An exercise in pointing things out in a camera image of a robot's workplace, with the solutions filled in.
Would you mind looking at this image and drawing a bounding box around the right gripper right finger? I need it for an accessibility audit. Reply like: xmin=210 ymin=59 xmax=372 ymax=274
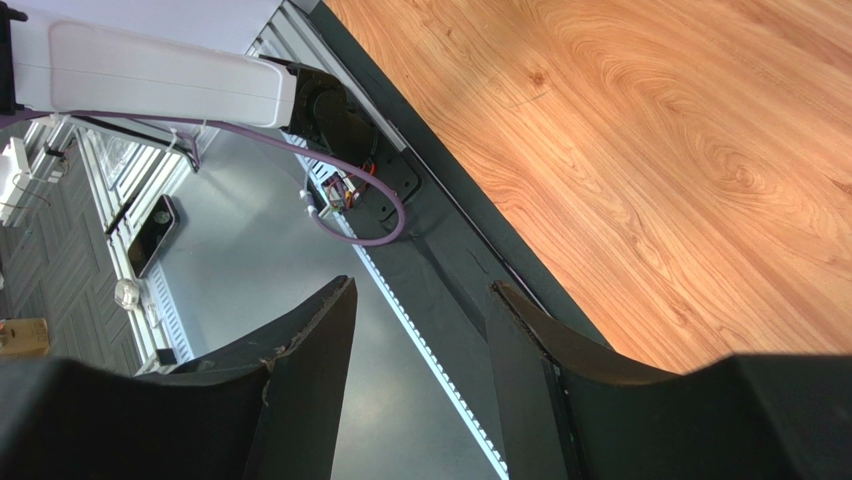
xmin=487 ymin=281 xmax=675 ymax=479

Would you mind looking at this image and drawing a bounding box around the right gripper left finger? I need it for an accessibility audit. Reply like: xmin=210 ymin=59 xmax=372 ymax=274
xmin=142 ymin=276 xmax=358 ymax=479

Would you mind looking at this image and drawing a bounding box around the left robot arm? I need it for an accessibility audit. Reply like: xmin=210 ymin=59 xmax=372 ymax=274
xmin=1 ymin=3 xmax=378 ymax=166

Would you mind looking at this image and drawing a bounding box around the black smartphone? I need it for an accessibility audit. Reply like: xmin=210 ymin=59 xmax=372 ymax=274
xmin=127 ymin=195 xmax=181 ymax=279

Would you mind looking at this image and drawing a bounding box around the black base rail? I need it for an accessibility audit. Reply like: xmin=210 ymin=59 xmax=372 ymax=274
xmin=309 ymin=4 xmax=603 ymax=467

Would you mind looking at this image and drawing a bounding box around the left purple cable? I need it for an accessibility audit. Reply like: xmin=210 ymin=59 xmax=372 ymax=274
xmin=0 ymin=109 xmax=409 ymax=249

